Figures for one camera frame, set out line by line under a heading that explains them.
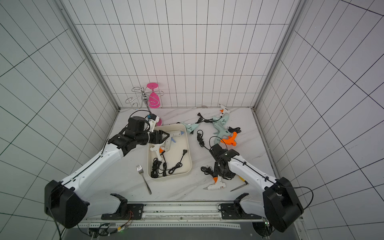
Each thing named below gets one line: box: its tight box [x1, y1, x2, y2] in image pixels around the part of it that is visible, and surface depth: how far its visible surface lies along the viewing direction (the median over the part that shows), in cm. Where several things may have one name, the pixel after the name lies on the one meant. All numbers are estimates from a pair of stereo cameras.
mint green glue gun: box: [212, 115, 231, 144], surface depth 106 cm
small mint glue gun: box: [181, 121, 200, 133], surface depth 106 cm
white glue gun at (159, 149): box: [150, 142, 167, 161], surface depth 92 cm
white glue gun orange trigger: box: [203, 175, 226, 191], surface depth 81 cm
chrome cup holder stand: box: [125, 86, 165, 114], surface depth 90 cm
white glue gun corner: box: [218, 103, 231, 117], surface depth 119 cm
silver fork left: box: [136, 164, 152, 195], surface depth 88 cm
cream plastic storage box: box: [147, 124, 192, 180], surface depth 92 cm
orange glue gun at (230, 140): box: [220, 131, 238, 147], surface depth 100 cm
